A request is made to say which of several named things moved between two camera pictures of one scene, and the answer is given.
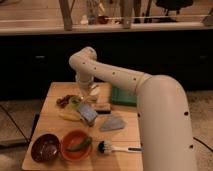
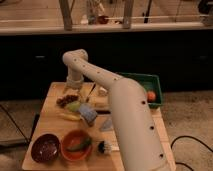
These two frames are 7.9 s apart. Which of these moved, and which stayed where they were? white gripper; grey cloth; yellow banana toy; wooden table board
Moved: white gripper
Stayed: grey cloth; wooden table board; yellow banana toy
